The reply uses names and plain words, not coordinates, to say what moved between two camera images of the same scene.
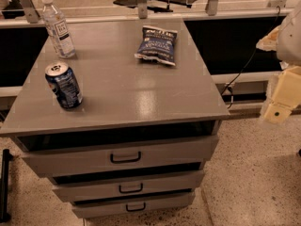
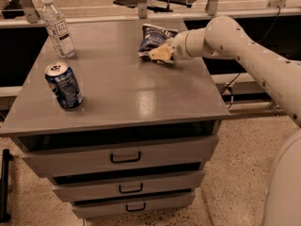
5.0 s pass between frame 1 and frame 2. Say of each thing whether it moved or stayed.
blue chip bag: stayed
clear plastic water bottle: stayed
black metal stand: stayed
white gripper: moved
